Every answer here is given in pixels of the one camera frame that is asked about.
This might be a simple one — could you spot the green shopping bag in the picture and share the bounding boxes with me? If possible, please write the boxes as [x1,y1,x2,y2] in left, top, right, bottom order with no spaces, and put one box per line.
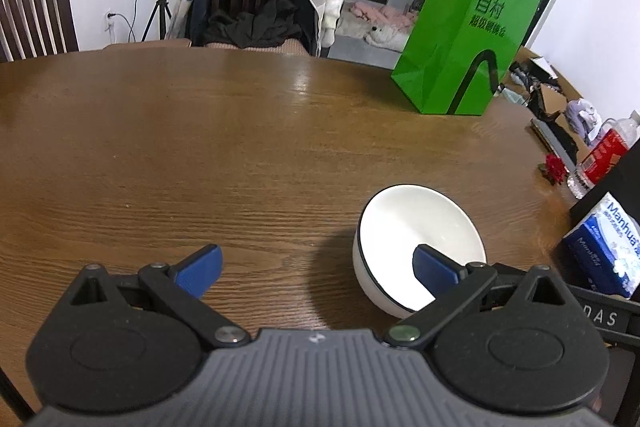
[390,0,544,116]

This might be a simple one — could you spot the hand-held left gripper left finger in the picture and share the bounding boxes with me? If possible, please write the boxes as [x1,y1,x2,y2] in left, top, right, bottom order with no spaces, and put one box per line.
[70,244,252,349]

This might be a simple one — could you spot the cardboard box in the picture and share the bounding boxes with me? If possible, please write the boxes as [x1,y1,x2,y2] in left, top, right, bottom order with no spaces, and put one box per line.
[499,46,582,158]

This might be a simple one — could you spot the red label bottle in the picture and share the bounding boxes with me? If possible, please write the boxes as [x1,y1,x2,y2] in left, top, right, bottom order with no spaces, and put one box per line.
[567,110,640,200]

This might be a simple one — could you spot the pink cloth pile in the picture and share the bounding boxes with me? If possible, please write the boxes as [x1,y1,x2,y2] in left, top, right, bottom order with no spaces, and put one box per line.
[347,0,419,28]

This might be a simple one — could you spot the dark clothes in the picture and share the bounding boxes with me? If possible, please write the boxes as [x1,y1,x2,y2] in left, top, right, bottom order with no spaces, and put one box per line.
[202,0,302,49]

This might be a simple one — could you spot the white plush toy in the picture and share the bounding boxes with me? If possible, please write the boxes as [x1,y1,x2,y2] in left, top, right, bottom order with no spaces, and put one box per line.
[363,25,402,48]

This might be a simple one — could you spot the blue tissue pack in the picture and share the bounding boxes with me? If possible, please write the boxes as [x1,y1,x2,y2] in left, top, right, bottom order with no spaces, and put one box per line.
[562,191,640,301]

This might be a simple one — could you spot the white bowl with black rim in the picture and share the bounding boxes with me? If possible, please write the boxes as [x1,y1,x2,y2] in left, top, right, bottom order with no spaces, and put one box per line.
[352,185,488,320]

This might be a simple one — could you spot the black shopping bag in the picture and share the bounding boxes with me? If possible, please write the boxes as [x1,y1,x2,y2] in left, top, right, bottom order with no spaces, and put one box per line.
[570,148,640,228]

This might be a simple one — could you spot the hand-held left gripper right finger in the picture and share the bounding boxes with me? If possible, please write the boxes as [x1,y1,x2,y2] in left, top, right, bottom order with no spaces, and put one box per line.
[382,244,571,350]

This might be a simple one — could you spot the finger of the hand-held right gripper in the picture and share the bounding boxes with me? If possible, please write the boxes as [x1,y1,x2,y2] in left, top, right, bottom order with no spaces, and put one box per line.
[492,262,531,280]

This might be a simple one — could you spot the red artificial flower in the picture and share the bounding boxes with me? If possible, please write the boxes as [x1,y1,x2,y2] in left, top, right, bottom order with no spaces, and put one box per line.
[537,153,567,186]

